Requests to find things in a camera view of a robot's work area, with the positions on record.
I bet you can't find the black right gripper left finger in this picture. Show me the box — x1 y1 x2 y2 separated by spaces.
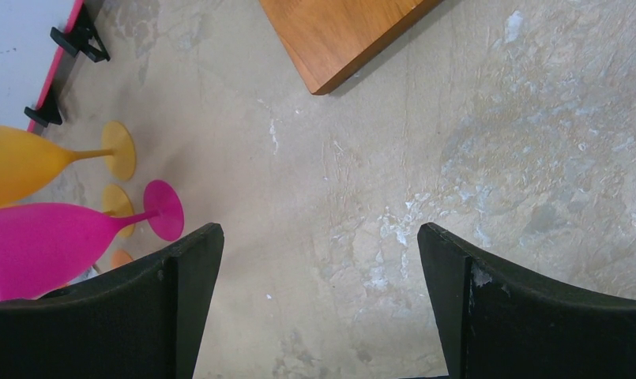
0 223 224 378

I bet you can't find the yellow wine glass front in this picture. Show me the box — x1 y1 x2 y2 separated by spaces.
102 184 134 217

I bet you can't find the pink wine glass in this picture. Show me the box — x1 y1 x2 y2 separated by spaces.
0 180 184 302

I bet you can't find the black whiteboard stand foot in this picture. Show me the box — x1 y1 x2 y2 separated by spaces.
50 4 111 62
24 87 63 131

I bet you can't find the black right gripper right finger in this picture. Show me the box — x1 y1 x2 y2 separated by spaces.
417 223 636 378

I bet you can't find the black whiteboard stand foot right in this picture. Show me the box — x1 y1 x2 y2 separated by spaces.
50 4 111 62

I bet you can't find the orange wine glass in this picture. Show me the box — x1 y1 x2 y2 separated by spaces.
111 249 134 269

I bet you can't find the black whiteboard stand foot left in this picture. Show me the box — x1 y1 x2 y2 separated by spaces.
24 87 63 131

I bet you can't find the red framed whiteboard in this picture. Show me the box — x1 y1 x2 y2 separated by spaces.
0 0 83 131

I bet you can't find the gold wire wine glass rack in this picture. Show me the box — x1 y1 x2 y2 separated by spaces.
260 0 440 96

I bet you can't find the yellow wine glass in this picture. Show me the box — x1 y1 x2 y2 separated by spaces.
0 121 137 208
102 184 134 217

